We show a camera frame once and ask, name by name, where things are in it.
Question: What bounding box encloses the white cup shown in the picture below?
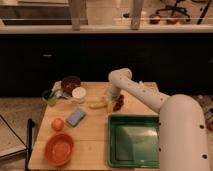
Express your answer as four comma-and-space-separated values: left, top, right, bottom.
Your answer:
72, 87, 86, 103

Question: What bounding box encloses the dark red bowl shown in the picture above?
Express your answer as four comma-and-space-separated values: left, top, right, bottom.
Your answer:
61, 76, 81, 94

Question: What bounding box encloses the blue sponge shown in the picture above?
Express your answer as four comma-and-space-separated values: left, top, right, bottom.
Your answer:
66, 108, 86, 127

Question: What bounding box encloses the orange fruit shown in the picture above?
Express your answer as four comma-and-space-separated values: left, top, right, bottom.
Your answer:
51, 118, 64, 131

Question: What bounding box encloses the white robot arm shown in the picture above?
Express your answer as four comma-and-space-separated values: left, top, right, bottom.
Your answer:
107, 68, 211, 171

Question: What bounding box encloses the yellow banana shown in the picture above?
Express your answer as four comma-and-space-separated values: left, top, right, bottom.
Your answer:
89, 98, 107, 109

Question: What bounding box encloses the orange-red bowl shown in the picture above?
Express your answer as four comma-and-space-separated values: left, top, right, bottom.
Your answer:
44, 133, 74, 167

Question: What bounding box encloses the green plastic tray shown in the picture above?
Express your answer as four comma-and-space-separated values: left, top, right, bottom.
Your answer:
107, 114, 159, 169

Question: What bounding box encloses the dark red grape bunch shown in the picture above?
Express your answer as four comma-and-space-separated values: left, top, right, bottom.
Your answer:
113, 95, 124, 111

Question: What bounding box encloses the black stand left of table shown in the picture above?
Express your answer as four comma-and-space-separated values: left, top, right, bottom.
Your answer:
25, 118, 35, 171

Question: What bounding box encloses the black office chair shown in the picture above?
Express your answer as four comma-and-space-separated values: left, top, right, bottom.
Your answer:
156, 0, 190, 17

